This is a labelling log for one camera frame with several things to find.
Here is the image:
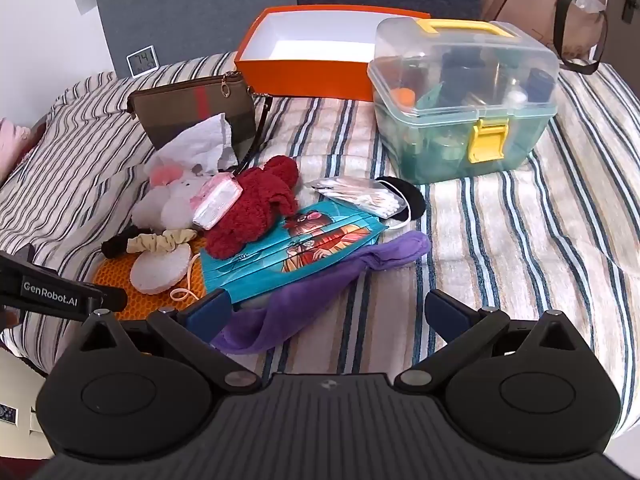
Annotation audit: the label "white digital clock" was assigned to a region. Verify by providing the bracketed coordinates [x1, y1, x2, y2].
[126, 49, 162, 78]

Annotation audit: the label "purple cloth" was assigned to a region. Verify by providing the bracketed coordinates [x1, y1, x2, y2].
[212, 231, 432, 356]

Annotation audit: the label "beige scrunchie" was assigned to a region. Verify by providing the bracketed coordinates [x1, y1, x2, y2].
[126, 229, 197, 256]

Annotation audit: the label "red fuzzy cloth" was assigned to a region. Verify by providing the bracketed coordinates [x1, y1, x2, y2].
[205, 156, 301, 260]

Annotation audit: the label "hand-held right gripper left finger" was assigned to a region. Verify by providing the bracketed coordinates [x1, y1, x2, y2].
[75, 289, 261, 392]

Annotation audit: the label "pink tissue packet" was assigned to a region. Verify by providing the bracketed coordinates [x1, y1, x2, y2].
[192, 174, 244, 231]

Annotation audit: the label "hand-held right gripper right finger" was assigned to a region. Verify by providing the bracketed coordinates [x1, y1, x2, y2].
[395, 289, 583, 392]

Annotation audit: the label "pink cloth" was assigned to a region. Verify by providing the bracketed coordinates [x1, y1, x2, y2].
[0, 117, 32, 172]

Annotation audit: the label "brown paper bag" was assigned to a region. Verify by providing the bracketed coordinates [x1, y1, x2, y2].
[480, 0, 609, 74]

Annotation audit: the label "white plush toy pink ears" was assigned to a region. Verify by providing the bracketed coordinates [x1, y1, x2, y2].
[131, 157, 222, 234]

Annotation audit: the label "orange cardboard box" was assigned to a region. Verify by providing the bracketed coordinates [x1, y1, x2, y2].
[234, 6, 432, 103]

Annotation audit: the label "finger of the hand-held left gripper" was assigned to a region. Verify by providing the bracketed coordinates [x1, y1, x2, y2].
[99, 286, 129, 312]

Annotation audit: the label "black striped blanket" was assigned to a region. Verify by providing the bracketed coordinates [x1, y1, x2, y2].
[0, 52, 241, 366]

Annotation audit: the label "crumpled white tissue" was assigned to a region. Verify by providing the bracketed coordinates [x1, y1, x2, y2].
[157, 114, 239, 177]

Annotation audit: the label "black round pad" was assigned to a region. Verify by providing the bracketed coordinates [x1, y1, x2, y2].
[375, 176, 427, 222]

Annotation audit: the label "clear bag of cotton swabs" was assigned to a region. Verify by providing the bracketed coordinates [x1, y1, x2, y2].
[302, 176, 409, 220]

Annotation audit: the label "white round puff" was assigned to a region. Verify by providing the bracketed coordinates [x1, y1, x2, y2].
[129, 244, 191, 295]

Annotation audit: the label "blue striped bed sheet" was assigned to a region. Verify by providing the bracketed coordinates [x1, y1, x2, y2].
[190, 62, 640, 436]

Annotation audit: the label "brown plaid pouch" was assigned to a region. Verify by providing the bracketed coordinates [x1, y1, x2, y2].
[126, 71, 274, 169]

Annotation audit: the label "clear storage box yellow latch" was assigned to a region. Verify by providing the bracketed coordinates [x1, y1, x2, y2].
[367, 16, 559, 185]

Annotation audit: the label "blue printed face mask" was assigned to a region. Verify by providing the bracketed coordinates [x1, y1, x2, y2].
[170, 199, 389, 307]

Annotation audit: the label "black scrunchie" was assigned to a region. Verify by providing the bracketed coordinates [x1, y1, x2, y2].
[101, 226, 152, 259]

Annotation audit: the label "orange honeycomb pad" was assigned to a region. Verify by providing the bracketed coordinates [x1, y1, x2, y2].
[92, 247, 209, 322]

